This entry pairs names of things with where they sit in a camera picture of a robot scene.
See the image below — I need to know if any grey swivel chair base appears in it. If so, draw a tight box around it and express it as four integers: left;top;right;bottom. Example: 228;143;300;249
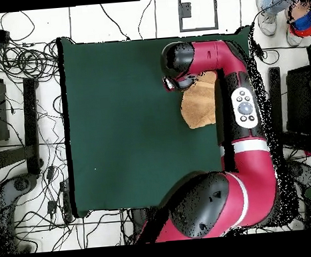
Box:
283;157;311;191
0;172;42;215

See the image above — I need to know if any red and blue round object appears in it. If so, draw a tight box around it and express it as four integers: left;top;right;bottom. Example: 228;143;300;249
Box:
286;5;311;39

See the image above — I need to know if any thin black floor cable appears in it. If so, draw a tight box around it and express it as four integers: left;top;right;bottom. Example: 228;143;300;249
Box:
99;1;131;43

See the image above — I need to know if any coiled black cable bundle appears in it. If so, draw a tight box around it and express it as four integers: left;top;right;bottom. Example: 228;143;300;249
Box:
0;39;61;86

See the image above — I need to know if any person's leg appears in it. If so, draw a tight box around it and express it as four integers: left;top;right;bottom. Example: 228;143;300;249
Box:
260;0;298;17

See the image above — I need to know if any tan terry towel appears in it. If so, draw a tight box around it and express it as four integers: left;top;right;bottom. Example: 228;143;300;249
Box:
178;70;222;130

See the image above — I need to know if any dark green table cloth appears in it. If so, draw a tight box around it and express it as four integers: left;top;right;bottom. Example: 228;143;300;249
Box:
56;21;266;220

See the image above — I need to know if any person's white shoe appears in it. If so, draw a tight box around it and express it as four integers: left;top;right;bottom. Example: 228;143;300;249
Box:
255;0;279;37
284;8;304;48

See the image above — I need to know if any black power adapter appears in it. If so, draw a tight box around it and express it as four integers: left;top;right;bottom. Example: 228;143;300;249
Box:
254;46;266;63

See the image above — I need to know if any grey square floor frame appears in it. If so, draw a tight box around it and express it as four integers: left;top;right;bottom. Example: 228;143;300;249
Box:
177;0;220;33

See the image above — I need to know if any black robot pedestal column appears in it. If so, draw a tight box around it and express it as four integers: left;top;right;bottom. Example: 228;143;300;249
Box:
129;207;157;243

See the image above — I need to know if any black metal stand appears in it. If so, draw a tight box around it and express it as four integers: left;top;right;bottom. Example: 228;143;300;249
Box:
0;71;45;179
263;63;311;162

